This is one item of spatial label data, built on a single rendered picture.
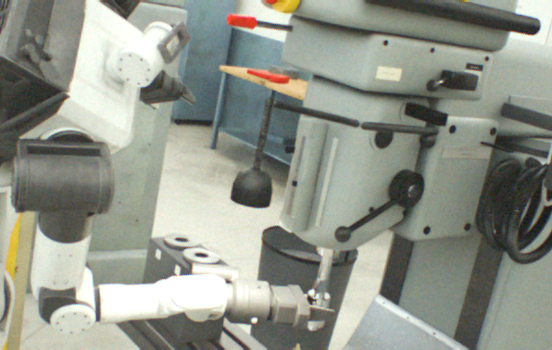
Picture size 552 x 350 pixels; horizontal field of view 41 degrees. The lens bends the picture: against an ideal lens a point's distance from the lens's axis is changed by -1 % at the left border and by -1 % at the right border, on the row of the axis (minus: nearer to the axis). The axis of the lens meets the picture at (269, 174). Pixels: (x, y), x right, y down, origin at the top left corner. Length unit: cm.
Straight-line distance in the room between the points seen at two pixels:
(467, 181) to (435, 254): 31
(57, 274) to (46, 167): 22
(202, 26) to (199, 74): 56
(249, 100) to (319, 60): 738
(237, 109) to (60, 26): 767
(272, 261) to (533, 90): 204
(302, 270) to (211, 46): 568
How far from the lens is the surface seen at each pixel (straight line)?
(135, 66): 122
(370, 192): 137
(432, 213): 149
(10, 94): 126
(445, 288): 179
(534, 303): 180
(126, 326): 200
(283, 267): 342
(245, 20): 134
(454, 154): 148
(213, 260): 180
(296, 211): 138
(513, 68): 158
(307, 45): 137
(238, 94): 889
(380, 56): 127
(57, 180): 118
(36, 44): 123
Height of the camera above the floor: 177
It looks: 14 degrees down
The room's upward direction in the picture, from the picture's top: 11 degrees clockwise
